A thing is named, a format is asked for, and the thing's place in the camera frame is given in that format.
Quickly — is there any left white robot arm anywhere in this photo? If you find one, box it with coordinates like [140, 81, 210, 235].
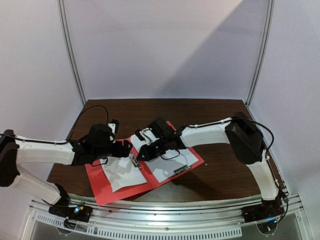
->
[0, 125, 132, 217]

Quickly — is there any right aluminium corner post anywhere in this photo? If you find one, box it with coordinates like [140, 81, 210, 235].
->
[245, 0, 275, 108]

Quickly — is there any aluminium corner post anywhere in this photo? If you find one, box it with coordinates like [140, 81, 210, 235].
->
[245, 0, 275, 108]
[57, 0, 87, 106]

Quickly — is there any aluminium front rail frame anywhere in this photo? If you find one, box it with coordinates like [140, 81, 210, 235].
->
[22, 194, 313, 240]

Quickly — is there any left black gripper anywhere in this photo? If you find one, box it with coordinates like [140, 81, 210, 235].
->
[93, 139, 132, 162]

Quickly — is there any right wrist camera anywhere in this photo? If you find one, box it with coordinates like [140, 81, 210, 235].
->
[134, 117, 176, 145]

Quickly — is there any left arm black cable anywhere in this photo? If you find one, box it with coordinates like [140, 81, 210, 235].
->
[65, 104, 110, 141]

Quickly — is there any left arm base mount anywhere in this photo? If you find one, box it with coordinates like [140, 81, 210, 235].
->
[48, 183, 93, 230]

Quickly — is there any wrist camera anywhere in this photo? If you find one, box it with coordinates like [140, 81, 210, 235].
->
[84, 119, 120, 147]
[134, 117, 176, 145]

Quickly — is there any red file folder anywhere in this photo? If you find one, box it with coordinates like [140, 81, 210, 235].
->
[85, 146, 204, 206]

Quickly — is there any metal bottom folder clip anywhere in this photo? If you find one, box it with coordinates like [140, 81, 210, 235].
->
[172, 165, 193, 177]

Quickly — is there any left aluminium corner post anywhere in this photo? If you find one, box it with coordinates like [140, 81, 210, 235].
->
[57, 0, 87, 106]

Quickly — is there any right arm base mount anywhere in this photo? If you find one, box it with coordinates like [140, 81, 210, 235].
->
[241, 193, 289, 236]

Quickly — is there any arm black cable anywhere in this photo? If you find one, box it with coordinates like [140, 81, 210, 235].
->
[65, 104, 110, 141]
[239, 117, 275, 161]

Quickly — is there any metal spine folder clip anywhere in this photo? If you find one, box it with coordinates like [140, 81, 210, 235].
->
[129, 152, 142, 170]

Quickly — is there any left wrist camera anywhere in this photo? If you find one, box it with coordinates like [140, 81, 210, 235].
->
[84, 119, 120, 147]

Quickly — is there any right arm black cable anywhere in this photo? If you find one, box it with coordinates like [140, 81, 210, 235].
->
[239, 117, 275, 161]

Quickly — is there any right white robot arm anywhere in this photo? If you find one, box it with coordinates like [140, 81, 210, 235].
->
[134, 112, 279, 218]

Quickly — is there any small white paper sheet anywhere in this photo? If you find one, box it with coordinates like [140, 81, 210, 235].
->
[102, 157, 147, 193]

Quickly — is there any large white paper sheet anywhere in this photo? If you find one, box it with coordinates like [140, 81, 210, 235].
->
[130, 129, 198, 183]

